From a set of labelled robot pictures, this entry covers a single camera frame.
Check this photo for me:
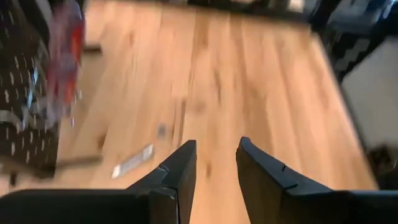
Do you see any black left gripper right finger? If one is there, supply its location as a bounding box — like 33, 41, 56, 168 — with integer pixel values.
235, 136, 398, 224

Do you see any large clear red screwdriver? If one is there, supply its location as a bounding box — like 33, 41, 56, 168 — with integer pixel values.
49, 0, 86, 68

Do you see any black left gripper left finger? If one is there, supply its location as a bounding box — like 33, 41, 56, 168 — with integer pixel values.
0, 139, 197, 224

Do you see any short chrome extension bar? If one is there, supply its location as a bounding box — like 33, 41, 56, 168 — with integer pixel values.
111, 143, 155, 180

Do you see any black metal pegboard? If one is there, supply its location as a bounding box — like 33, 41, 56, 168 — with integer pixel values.
0, 0, 103, 180

